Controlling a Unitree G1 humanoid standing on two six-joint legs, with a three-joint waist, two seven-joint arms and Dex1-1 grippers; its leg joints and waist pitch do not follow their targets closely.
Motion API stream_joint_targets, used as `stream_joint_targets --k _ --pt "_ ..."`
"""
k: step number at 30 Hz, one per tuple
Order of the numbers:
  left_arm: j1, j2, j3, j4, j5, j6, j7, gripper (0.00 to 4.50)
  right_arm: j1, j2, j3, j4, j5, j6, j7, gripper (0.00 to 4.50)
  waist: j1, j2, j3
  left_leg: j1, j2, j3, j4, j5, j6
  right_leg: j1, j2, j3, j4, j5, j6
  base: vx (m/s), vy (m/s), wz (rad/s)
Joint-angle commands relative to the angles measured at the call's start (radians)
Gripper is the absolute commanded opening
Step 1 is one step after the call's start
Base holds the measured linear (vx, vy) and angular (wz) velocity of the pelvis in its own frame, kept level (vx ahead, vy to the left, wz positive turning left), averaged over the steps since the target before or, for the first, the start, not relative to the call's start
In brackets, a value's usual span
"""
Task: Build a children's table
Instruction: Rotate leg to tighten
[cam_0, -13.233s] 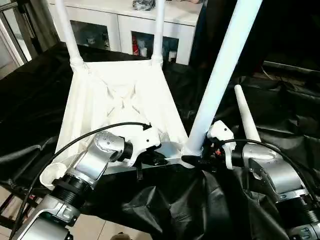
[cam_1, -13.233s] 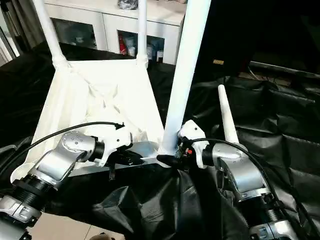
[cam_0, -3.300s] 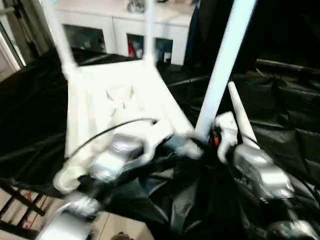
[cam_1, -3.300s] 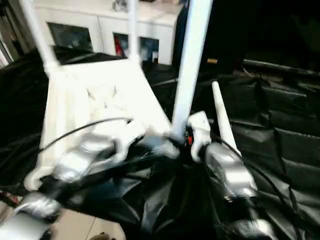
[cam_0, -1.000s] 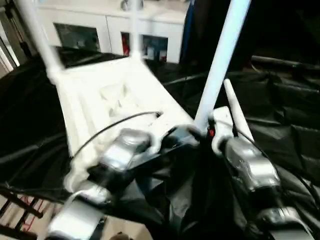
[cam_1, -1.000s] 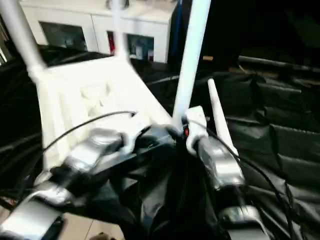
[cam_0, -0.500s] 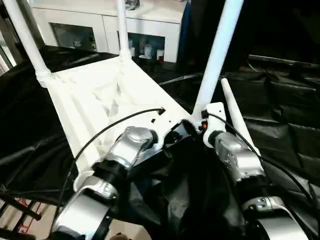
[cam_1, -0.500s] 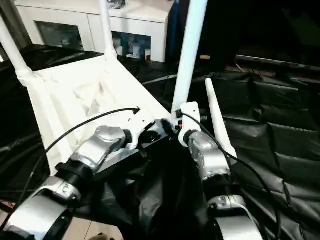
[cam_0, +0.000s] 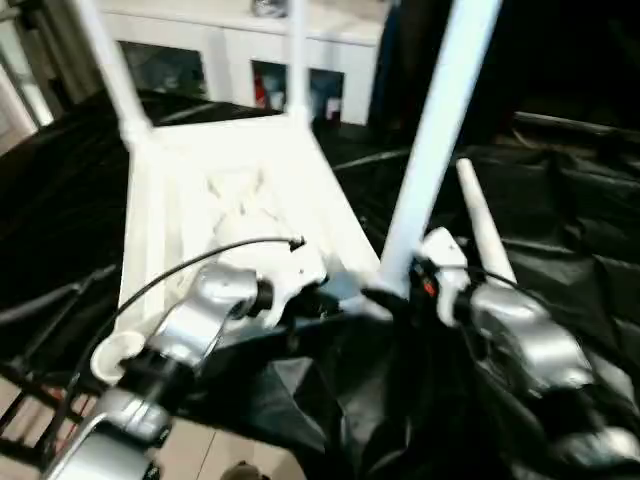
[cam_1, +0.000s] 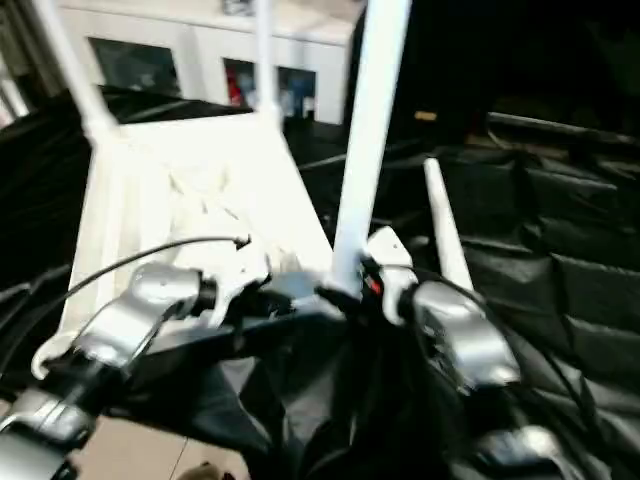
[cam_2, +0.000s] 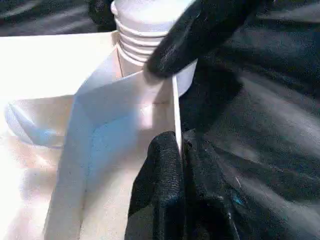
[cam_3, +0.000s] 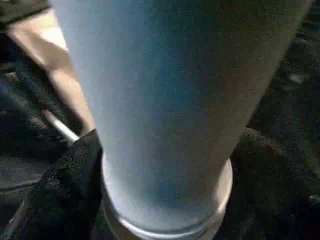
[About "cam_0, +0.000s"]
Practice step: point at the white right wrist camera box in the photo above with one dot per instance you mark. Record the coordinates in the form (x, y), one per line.
(445, 260)

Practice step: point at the dark grey bar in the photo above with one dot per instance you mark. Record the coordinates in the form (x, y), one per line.
(575, 125)

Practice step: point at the black robot left foot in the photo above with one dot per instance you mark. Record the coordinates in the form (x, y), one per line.
(242, 472)

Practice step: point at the white plastic table leg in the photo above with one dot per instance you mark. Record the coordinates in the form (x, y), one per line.
(110, 70)
(485, 225)
(297, 60)
(440, 120)

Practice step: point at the black mat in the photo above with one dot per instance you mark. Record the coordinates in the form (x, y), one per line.
(350, 410)

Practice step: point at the grey metal rack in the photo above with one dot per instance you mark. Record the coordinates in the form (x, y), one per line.
(30, 45)

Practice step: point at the shiny silver ornament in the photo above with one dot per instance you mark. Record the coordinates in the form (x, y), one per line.
(268, 6)

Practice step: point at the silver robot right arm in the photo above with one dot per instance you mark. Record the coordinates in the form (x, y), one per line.
(530, 345)

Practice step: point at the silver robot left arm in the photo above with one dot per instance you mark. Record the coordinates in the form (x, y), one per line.
(180, 330)

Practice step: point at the black folding table frame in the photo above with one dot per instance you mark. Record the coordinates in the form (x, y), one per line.
(40, 390)

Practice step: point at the white glass-door cabinet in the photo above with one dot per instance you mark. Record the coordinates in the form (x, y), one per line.
(210, 50)

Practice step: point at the white plastic table top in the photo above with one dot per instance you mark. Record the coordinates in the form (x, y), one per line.
(200, 190)

